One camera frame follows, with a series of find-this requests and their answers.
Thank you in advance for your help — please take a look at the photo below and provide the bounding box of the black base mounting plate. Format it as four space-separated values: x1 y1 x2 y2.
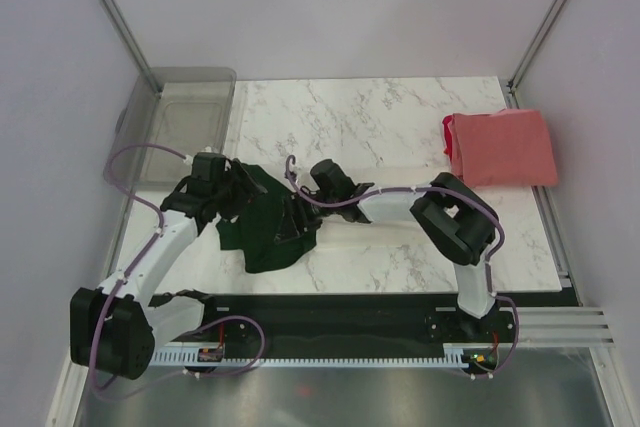
179 294 516 358

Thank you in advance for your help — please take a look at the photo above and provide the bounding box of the right aluminium frame post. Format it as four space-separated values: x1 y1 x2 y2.
504 0 570 95

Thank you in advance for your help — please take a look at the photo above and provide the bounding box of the white slotted cable duct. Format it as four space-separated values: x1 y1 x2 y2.
150 343 498 368

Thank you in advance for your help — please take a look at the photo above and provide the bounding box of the left aluminium frame post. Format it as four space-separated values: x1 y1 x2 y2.
98 0 162 95

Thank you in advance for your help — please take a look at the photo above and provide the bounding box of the cream green raglan t-shirt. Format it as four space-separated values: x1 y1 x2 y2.
214 162 459 276

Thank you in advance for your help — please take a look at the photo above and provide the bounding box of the clear grey plastic bin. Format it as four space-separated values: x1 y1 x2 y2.
103 67 236 190

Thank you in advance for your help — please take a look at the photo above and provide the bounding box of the folded pink t-shirt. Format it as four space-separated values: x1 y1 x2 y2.
449 109 558 187

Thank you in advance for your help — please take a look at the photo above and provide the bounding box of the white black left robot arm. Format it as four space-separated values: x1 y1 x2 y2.
70 152 266 380

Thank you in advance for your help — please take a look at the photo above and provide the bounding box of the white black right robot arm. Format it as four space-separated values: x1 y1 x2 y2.
275 155 505 341

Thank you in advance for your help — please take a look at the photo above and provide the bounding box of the folded red t-shirt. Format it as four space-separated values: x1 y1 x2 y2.
442 115 453 160

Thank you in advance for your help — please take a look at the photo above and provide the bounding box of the aluminium frame post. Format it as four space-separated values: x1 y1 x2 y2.
98 0 162 95
504 0 570 95

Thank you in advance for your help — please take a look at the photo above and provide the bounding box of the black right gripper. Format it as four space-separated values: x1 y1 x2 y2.
275 190 338 244

